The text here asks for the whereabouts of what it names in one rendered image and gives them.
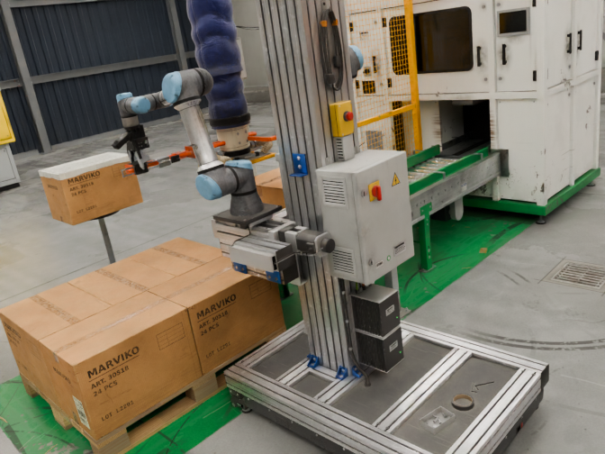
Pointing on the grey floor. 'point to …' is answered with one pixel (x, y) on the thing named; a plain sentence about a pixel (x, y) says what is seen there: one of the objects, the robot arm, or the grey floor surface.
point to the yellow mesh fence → (410, 82)
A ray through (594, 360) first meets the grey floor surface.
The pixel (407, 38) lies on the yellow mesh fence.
